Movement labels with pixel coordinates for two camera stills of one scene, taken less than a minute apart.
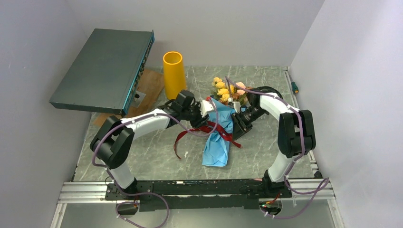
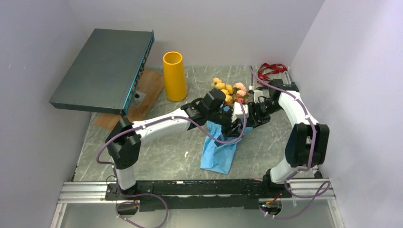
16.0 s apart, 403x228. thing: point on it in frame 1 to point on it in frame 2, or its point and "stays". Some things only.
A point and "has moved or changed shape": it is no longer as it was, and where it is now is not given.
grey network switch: x=107 y=73 stays
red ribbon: x=210 y=126 to x=279 y=68
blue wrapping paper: x=216 y=152 has moved or changed shape
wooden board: x=151 y=83 stays
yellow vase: x=174 y=75 stays
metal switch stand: x=137 y=99 stays
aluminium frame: x=304 y=191 stays
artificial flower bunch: x=225 y=91 stays
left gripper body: x=194 y=115 to x=225 y=118
